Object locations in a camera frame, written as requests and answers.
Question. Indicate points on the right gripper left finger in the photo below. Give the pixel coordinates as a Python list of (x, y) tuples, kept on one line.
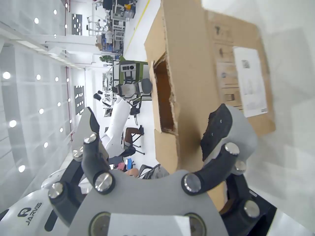
[(94, 163)]

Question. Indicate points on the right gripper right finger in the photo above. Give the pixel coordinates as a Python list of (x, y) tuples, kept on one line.
[(219, 128)]

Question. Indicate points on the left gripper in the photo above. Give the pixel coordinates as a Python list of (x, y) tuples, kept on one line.
[(128, 90)]

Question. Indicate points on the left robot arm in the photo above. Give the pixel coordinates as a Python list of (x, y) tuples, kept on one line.
[(119, 124)]

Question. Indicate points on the brown folding chair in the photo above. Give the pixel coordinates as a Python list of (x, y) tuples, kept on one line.
[(131, 136)]

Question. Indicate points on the green potted plant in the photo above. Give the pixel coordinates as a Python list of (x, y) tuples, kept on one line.
[(106, 59)]

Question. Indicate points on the large brown cardboard carton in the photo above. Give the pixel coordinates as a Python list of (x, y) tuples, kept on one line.
[(192, 50)]

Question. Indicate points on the robot body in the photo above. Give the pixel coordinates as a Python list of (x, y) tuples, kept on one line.
[(19, 207)]

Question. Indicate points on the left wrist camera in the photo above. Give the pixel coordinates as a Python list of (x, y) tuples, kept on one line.
[(128, 67)]

